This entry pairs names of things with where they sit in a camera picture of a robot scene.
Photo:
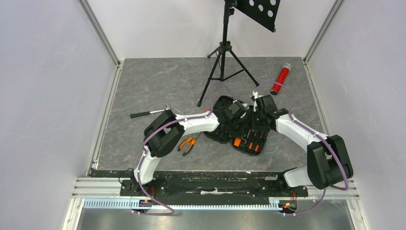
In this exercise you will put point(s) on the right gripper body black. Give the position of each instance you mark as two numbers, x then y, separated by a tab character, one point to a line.
263	112

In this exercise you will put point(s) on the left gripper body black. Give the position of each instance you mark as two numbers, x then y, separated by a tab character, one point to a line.
233	121

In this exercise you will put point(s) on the black plastic tool case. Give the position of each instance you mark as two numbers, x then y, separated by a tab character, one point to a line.
227	135

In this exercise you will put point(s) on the claw hammer black handle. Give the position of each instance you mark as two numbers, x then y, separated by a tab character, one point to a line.
149	112

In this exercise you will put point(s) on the large orange-handled screwdriver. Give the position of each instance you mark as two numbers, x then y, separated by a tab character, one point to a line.
237	142

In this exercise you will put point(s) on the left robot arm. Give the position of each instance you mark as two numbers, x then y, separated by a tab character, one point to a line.
163	134

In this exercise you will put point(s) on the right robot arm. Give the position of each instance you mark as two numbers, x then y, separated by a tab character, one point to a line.
328	163

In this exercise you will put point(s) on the red glitter tube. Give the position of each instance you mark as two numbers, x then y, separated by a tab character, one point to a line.
281	78

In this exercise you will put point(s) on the black music stand tripod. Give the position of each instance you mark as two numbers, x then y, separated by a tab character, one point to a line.
263	12

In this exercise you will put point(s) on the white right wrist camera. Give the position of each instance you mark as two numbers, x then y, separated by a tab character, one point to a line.
254	97

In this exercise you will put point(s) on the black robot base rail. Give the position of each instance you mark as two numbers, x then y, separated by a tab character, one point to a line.
220	188

